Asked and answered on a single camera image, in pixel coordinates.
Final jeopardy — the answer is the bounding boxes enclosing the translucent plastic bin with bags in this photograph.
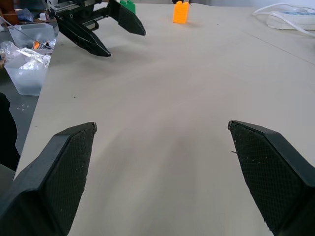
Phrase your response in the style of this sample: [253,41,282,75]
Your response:
[0,41,52,96]

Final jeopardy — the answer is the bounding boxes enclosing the dark rounded shape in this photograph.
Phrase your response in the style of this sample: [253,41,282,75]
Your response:
[0,92,21,172]

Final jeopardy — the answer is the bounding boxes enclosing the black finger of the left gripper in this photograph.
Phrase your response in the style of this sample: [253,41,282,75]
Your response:
[56,12,112,58]
[106,0,147,36]

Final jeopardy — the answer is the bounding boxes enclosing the white flat box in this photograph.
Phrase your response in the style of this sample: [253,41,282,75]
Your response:
[266,9,315,31]

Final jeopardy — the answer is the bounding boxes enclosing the green toy brick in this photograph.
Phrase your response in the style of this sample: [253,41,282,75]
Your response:
[120,0,137,15]

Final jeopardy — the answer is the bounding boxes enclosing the brown wooden furniture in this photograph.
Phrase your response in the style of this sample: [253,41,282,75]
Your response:
[0,0,20,26]

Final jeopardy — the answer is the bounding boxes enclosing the orange toy brick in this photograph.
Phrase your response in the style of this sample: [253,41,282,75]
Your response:
[172,0,190,25]

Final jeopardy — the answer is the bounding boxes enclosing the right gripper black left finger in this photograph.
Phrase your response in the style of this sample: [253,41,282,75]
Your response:
[0,121,97,236]

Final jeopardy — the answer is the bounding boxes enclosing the white power strip with cables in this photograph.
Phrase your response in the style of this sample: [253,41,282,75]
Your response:
[252,2,315,38]

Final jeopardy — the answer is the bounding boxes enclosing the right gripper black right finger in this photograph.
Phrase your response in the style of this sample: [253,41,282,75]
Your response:
[228,120,315,236]

